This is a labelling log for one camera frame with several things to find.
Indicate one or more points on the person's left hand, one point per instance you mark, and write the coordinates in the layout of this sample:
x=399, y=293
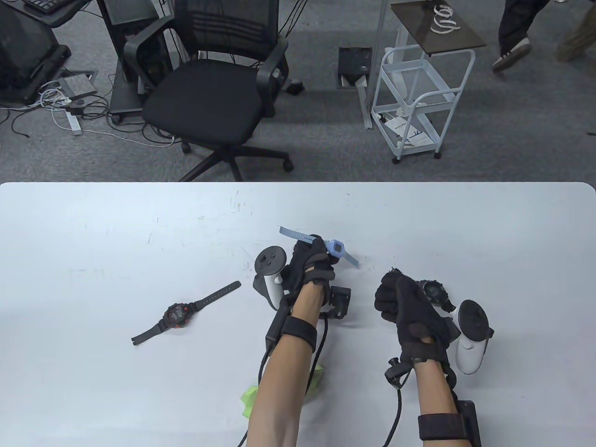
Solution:
x=307, y=265

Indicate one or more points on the person's right hand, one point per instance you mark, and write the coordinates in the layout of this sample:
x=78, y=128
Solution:
x=414, y=321

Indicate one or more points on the light blue watch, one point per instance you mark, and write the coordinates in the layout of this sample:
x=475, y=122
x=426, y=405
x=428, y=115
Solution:
x=336, y=247

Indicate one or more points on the grey white hand controller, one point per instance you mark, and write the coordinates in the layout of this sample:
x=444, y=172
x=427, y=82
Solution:
x=472, y=335
x=270, y=263

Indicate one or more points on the black red watch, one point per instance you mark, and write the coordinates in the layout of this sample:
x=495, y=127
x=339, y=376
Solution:
x=176, y=315

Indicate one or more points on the green microfibre cloth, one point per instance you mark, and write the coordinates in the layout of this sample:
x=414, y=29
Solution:
x=249, y=396

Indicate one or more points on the person's left forearm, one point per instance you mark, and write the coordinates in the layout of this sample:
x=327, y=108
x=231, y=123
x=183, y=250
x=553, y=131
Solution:
x=284, y=386

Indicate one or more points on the person's right forearm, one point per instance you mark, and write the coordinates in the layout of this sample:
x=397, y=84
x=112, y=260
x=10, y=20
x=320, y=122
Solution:
x=435, y=391

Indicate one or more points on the white paper sheet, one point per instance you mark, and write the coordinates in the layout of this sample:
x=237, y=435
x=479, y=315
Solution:
x=405, y=132

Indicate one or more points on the black floor adapter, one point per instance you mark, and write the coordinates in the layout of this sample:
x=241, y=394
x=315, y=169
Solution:
x=295, y=87

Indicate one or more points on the black mesh office chair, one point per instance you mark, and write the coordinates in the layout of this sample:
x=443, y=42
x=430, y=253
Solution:
x=205, y=98

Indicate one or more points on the open black floor box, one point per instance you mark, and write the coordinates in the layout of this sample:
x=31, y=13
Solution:
x=354, y=60

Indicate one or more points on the white rolling cart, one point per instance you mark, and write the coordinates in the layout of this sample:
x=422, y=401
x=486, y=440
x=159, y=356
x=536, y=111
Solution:
x=405, y=77
x=447, y=42

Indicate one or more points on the black rolling computer stand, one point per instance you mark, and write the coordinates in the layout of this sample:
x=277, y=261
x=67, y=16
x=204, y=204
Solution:
x=121, y=98

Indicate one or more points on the white power strip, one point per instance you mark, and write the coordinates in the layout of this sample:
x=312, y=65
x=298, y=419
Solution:
x=73, y=123

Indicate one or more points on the grey floor plate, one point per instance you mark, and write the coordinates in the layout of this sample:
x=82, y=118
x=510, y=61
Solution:
x=77, y=84

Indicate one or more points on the black desk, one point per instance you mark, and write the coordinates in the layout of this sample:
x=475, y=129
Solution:
x=60, y=16

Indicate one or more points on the black machine base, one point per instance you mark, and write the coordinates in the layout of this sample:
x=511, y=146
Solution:
x=18, y=46

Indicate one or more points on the black keyboard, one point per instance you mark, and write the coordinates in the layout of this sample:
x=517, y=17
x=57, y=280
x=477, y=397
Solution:
x=44, y=4

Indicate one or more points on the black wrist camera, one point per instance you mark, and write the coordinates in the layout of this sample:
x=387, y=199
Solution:
x=396, y=372
x=340, y=302

